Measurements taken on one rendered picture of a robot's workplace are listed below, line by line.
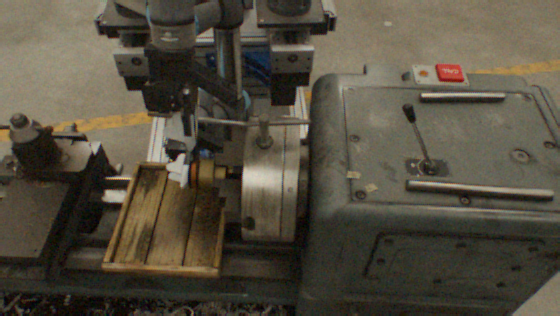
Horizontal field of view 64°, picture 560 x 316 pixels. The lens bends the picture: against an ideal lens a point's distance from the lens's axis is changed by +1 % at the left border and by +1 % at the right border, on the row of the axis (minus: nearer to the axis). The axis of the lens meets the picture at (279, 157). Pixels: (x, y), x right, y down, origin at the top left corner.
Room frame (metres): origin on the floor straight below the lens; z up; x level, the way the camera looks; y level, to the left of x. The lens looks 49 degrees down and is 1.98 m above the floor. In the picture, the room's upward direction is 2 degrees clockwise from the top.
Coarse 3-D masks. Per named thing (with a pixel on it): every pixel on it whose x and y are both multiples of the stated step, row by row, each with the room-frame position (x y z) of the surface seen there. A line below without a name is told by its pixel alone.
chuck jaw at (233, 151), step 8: (232, 128) 0.76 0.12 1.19; (240, 128) 0.76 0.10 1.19; (232, 136) 0.75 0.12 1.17; (240, 136) 0.75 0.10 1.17; (224, 144) 0.74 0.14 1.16; (232, 144) 0.74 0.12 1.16; (240, 144) 0.74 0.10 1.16; (216, 152) 0.73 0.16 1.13; (224, 152) 0.73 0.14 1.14; (232, 152) 0.73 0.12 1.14; (240, 152) 0.73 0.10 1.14; (216, 160) 0.71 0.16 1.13; (224, 160) 0.71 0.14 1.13; (232, 160) 0.71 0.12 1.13; (240, 160) 0.71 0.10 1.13
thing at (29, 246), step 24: (72, 144) 0.89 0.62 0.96; (24, 192) 0.70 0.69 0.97; (48, 192) 0.71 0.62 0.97; (72, 192) 0.73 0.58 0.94; (0, 216) 0.62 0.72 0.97; (24, 216) 0.63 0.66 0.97; (48, 216) 0.63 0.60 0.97; (0, 240) 0.55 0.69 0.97; (24, 240) 0.56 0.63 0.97; (48, 240) 0.57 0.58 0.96
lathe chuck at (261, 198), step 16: (256, 128) 0.72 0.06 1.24; (272, 128) 0.72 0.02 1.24; (256, 144) 0.67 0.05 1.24; (272, 144) 0.67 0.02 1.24; (256, 160) 0.64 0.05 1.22; (272, 160) 0.64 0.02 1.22; (256, 176) 0.60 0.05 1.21; (272, 176) 0.61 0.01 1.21; (256, 192) 0.58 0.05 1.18; (272, 192) 0.58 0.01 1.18; (256, 208) 0.56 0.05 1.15; (272, 208) 0.56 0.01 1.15; (256, 224) 0.54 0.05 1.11; (272, 224) 0.54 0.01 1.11; (272, 240) 0.55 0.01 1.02
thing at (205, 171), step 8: (208, 160) 0.72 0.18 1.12; (192, 168) 0.69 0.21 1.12; (200, 168) 0.69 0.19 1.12; (208, 168) 0.69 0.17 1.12; (216, 168) 0.70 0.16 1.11; (224, 168) 0.70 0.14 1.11; (192, 176) 0.67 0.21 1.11; (200, 176) 0.67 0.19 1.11; (208, 176) 0.67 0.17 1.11; (216, 176) 0.68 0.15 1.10; (224, 176) 0.68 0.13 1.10; (192, 184) 0.66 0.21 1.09; (200, 184) 0.66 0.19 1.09; (208, 184) 0.66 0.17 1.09
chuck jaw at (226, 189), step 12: (216, 180) 0.67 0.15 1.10; (228, 180) 0.67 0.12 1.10; (240, 180) 0.67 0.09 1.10; (216, 192) 0.64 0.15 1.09; (228, 192) 0.63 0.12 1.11; (240, 192) 0.63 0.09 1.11; (228, 204) 0.59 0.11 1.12; (240, 204) 0.59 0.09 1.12; (228, 216) 0.57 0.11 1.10; (240, 216) 0.57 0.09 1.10
